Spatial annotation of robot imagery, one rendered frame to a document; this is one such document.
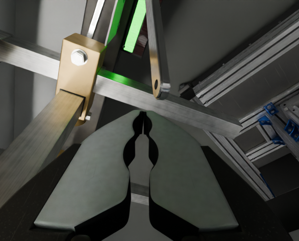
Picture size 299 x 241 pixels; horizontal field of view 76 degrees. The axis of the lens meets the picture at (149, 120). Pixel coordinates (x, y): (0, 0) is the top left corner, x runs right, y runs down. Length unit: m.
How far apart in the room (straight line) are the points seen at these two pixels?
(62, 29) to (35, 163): 0.37
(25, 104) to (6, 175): 0.46
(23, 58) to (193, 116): 0.27
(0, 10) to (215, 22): 0.92
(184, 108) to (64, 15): 0.34
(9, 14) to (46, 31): 0.07
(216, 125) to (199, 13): 0.85
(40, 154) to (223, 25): 1.08
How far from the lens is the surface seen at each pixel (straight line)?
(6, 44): 0.34
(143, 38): 0.40
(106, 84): 0.30
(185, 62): 1.16
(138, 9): 0.40
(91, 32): 0.41
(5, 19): 0.54
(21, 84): 0.62
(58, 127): 0.24
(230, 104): 1.10
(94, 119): 0.49
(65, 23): 0.52
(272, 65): 1.09
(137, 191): 0.48
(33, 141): 0.23
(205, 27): 1.14
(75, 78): 0.30
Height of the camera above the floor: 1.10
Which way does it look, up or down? 57 degrees down
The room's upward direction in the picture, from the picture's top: 180 degrees counter-clockwise
